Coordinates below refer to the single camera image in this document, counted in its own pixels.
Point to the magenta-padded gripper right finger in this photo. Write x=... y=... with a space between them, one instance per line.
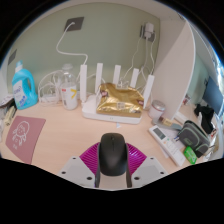
x=136 y=160

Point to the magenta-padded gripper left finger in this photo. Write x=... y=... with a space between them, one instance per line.
x=88 y=158

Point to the black computer mouse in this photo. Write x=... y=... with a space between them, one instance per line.
x=112 y=155

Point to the pink printed mouse pad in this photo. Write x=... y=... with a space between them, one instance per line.
x=25 y=136

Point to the white remote control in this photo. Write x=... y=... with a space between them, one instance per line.
x=166 y=143

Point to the white router with antennas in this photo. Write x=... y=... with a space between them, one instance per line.
x=106 y=115

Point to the small lidded jar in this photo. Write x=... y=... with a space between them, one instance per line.
x=156 y=110

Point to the small green container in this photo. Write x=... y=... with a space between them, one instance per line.
x=190 y=155

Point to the gold foil bag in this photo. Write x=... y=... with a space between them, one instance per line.
x=120 y=100

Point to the clear plastic bottle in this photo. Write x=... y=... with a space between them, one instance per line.
x=69 y=91

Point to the white power strip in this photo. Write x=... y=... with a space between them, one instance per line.
x=49 y=98

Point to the black bag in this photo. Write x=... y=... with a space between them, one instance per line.
x=205 y=116

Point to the small beige box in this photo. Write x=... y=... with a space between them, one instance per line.
x=10 y=116

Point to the blue detergent bottle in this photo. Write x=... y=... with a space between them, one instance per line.
x=24 y=88

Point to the dark computer monitor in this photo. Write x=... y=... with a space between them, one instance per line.
x=213 y=95

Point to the stack of books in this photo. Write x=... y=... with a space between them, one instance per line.
x=5 y=101

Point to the grey blank wall plate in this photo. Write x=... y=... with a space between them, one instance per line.
x=12 y=57

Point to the white wall charger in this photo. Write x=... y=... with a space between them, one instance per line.
x=148 y=30

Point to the grey wall socket plate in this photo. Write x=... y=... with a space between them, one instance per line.
x=74 y=24

